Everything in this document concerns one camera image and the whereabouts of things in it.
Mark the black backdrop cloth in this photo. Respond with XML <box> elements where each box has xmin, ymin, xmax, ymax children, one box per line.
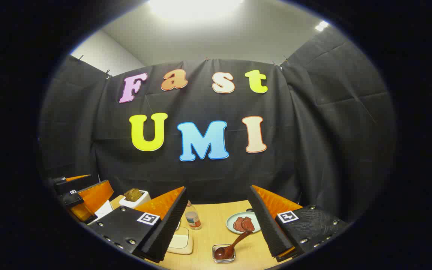
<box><xmin>40</xmin><ymin>28</ymin><xmax>396</xmax><ymax>222</ymax></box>

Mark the brown toast slice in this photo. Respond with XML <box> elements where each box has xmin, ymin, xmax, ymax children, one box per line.
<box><xmin>123</xmin><ymin>188</ymin><xmax>144</xmax><ymax>202</ymax></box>

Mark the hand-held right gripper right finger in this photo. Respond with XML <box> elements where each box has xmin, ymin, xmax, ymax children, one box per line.
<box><xmin>247</xmin><ymin>184</ymin><xmax>351</xmax><ymax>262</ymax></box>

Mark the brown wooden spoon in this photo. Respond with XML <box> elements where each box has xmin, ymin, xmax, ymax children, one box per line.
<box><xmin>214</xmin><ymin>231</ymin><xmax>253</xmax><ymax>260</ymax></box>

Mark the clear plastic water bottle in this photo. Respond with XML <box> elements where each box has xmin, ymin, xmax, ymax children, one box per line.
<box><xmin>185</xmin><ymin>201</ymin><xmax>202</xmax><ymax>230</ymax></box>

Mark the cream rice container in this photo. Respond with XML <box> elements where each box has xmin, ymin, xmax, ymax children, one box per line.
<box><xmin>166</xmin><ymin>226</ymin><xmax>194</xmax><ymax>255</ymax></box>

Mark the white toaster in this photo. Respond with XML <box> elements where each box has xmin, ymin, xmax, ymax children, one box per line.
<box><xmin>118</xmin><ymin>189</ymin><xmax>152</xmax><ymax>209</ymax></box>

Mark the pale green plate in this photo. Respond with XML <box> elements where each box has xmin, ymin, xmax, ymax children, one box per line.
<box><xmin>226</xmin><ymin>212</ymin><xmax>261</xmax><ymax>234</ymax></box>

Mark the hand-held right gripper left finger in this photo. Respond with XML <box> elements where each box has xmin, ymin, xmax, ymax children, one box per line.
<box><xmin>88</xmin><ymin>186</ymin><xmax>188</xmax><ymax>263</ymax></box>

